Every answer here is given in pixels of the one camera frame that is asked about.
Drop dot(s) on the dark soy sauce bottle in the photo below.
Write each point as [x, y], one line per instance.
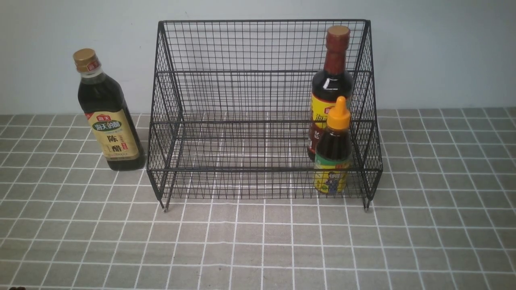
[329, 83]

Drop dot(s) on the small bottle orange cap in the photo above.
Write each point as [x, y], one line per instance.
[333, 151]

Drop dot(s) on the black wire mesh rack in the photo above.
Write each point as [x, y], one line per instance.
[231, 110]

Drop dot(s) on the vinegar bottle gold cap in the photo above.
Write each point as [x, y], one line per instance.
[103, 103]

